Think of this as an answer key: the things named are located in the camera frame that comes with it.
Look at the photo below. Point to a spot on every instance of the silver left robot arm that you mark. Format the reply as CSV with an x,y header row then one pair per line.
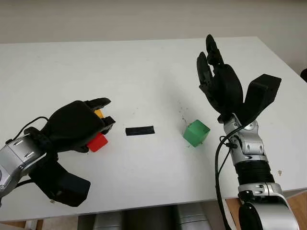
x,y
16,153

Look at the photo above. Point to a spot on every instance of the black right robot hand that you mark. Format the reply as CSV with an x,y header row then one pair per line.
x,y
225,91

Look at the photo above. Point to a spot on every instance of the yellow cube block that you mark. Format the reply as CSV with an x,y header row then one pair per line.
x,y
98,113

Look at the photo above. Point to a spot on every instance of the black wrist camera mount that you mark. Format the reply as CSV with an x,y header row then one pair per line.
x,y
62,187
259,95

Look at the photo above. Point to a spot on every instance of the red cube block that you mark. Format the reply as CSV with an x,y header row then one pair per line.
x,y
98,143

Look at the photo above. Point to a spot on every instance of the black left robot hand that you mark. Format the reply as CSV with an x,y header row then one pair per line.
x,y
72,124

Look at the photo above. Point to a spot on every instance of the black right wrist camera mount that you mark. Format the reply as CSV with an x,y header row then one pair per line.
x,y
259,95

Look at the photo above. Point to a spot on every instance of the black tape strip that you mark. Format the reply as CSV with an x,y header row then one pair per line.
x,y
140,131

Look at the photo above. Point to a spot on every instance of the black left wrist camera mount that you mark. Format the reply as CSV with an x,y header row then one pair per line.
x,y
62,187

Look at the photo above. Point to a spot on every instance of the silver right robot leg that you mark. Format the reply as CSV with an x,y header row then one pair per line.
x,y
192,218

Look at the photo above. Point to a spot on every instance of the dark robot waist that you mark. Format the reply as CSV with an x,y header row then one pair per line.
x,y
151,219

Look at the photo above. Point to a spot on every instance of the white table leg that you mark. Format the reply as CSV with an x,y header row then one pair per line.
x,y
33,225

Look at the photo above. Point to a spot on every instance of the black chair part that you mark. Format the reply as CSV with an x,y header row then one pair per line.
x,y
304,75

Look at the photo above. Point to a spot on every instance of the green cube block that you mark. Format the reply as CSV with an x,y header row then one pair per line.
x,y
195,133

